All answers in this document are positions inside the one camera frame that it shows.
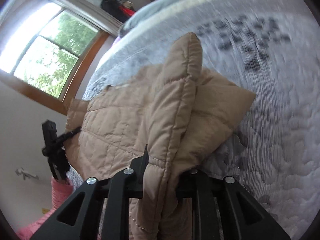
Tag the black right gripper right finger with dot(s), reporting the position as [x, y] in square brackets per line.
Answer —
[224, 209]

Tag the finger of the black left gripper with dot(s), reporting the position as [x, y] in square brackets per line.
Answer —
[71, 133]

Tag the beige quilted down jacket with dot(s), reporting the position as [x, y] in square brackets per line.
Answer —
[179, 112]

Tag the pink sleeved left forearm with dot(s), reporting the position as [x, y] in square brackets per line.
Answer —
[61, 190]

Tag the coat rack with clothes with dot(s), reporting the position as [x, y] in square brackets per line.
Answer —
[122, 10]

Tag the black gloved left hand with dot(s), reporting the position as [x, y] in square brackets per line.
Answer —
[59, 164]

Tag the pink clothed torso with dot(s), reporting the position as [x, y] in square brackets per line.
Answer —
[27, 232]

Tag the wooden framed side window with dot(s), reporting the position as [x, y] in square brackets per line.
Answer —
[47, 49]

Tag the grey striped side curtain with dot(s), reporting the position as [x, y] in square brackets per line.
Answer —
[93, 14]

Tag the grey pillow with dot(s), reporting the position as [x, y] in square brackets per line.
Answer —
[143, 14]

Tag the grey floral quilted bedspread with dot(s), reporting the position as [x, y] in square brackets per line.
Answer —
[270, 47]

